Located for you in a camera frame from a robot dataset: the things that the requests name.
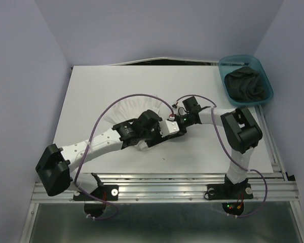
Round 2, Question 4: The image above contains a black folded skirt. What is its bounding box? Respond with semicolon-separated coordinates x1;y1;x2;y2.
224;66;266;103

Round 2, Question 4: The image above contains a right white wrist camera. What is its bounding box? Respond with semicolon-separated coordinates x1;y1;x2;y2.
172;103;186;116

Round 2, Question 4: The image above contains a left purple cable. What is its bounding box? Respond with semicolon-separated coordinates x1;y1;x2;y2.
74;94;175;220

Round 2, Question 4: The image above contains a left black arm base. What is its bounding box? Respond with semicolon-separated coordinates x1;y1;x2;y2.
73;173;119;221

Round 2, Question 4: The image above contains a white pleated skirt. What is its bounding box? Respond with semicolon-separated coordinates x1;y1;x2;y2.
103;93;172;152

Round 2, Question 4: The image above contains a teal plastic basket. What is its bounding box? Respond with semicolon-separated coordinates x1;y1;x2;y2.
218;55;273;106

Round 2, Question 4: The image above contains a purple cable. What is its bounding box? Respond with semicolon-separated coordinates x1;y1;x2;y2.
172;94;270;219
74;94;175;220

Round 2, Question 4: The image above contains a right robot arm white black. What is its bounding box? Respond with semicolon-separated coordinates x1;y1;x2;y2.
172;95;263;197

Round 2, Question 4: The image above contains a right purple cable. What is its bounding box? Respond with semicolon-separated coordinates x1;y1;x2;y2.
172;94;270;219

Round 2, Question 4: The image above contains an aluminium rail frame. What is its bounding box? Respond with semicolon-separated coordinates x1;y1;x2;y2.
20;59;304;243

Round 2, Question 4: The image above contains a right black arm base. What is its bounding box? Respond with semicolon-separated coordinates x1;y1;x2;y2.
204;176;253;216

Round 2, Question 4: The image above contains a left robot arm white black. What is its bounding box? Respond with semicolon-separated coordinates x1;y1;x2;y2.
35;110;186;199

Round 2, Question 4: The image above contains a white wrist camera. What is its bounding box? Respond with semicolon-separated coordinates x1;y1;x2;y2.
172;103;186;116
159;120;179;137

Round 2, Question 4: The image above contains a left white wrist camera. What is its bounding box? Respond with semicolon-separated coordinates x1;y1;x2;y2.
159;120;179;137

